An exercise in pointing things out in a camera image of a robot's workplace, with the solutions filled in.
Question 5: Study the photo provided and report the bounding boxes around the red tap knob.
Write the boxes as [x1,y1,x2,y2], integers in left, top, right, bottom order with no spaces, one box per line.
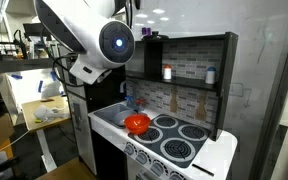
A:
[135,98,148,107]

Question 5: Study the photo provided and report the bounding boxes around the grey toy faucet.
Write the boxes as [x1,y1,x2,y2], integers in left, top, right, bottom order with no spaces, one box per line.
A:
[118,79,139,111]

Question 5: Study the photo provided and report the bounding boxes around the white shaker red cap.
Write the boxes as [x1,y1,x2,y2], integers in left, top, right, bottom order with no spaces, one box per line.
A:
[163,64,173,81]

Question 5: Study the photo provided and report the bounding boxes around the orange plastic bowl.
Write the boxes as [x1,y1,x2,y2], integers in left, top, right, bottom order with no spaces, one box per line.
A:
[123,113,152,136]

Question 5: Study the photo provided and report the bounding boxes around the grey metal toy pot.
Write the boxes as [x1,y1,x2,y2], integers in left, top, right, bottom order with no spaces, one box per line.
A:
[112,109,135,127]

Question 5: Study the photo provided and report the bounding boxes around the grey toy sink basin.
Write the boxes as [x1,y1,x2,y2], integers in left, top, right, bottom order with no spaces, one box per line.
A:
[93,103,137,130]

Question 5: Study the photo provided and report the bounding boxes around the black glossy toy pan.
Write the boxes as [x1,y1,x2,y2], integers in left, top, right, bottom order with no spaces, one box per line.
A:
[143,30,170,41]

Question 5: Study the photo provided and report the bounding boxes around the wooden toy spatula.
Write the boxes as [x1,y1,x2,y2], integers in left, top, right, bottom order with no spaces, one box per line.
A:
[194,90,208,121]

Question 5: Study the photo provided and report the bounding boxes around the grey stove knob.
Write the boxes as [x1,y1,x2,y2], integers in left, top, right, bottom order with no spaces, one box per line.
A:
[168,170,185,180]
[123,142,137,157]
[149,159,166,177]
[135,150,150,166]

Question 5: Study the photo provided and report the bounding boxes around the white shaker blue cap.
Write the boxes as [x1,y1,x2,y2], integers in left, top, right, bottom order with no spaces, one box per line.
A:
[205,66,218,85]

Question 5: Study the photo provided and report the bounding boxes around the toy kitchen unit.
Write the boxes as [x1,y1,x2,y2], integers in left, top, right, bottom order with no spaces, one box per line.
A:
[65,31,240,180]

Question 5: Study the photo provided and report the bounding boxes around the brown wooden table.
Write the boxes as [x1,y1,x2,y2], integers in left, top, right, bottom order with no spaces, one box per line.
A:
[35,156,98,180]

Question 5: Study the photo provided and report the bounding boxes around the white desk leg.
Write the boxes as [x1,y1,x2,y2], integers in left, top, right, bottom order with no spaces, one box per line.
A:
[36,128,59,173]

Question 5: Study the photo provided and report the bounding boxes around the light wooden desk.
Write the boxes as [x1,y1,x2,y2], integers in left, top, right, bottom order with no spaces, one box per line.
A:
[20,95,72,134]

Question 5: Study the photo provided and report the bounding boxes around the white board panel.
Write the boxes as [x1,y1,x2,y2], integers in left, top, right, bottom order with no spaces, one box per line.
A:
[5,67,66,110]

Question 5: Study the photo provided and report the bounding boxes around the orange wooden dolly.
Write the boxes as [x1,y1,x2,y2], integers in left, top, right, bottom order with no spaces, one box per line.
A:
[0,138,15,161]

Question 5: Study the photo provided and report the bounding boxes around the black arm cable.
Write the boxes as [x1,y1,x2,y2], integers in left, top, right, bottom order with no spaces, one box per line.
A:
[51,54,86,89]

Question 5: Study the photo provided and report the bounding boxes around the white floor cable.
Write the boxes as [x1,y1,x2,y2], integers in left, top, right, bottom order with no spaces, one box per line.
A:
[0,129,32,158]

